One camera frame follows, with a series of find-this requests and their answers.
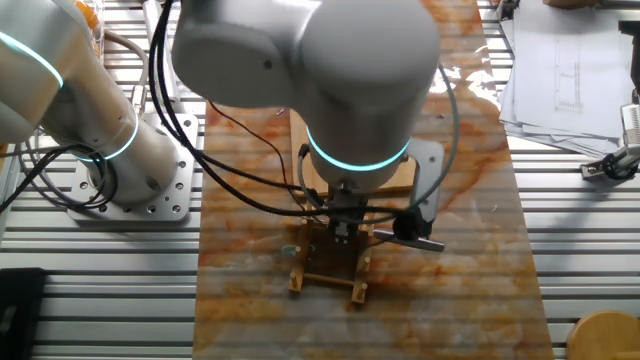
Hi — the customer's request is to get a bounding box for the metal clamp tool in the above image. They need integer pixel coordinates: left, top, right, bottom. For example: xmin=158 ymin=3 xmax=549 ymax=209
xmin=579 ymin=102 xmax=640 ymax=182

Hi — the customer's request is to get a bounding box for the grey hose with metal connector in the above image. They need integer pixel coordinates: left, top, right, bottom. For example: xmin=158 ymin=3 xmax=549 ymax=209
xmin=102 ymin=30 xmax=151 ymax=116

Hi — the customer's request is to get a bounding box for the wrist camera on grey bracket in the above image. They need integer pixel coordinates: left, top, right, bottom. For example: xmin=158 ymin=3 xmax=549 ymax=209
xmin=392 ymin=138 xmax=446 ymax=242

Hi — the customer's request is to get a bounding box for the wooden cutting board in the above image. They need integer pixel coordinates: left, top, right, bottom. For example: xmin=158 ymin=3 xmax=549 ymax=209
xmin=288 ymin=108 xmax=419 ymax=199

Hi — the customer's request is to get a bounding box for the steel cleaver knife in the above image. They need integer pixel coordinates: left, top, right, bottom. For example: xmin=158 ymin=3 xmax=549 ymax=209
xmin=372 ymin=228 xmax=446 ymax=253

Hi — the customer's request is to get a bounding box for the white paper stack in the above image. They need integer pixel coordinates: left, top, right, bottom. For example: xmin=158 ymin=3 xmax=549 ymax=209
xmin=498 ymin=0 xmax=639 ymax=159

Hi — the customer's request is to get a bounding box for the clear plastic fruit container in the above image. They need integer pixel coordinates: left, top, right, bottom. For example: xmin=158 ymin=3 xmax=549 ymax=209
xmin=69 ymin=0 xmax=106 ymax=59

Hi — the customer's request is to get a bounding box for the wooden peg knife rack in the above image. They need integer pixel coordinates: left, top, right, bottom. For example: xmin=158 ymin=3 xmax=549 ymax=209
xmin=288 ymin=217 xmax=374 ymax=305

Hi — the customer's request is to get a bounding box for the wooden mug tree stand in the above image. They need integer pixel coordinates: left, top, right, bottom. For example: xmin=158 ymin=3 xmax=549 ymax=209
xmin=566 ymin=310 xmax=640 ymax=360

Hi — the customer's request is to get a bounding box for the black cable loop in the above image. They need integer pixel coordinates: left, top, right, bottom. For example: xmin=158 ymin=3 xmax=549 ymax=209
xmin=0 ymin=143 xmax=120 ymax=214

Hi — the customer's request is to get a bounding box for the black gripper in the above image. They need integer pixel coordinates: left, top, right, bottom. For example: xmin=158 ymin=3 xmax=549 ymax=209
xmin=327 ymin=192 xmax=369 ymax=246

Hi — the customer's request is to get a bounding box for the black box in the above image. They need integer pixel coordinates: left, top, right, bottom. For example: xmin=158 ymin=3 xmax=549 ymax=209
xmin=0 ymin=267 xmax=47 ymax=360

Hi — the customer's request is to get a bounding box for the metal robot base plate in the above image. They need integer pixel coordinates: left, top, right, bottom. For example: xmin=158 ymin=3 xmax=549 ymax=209
xmin=67 ymin=113 xmax=200 ymax=223

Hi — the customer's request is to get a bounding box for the orange marble pattern mat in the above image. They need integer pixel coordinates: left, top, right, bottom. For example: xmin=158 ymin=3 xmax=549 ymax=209
xmin=192 ymin=0 xmax=554 ymax=360

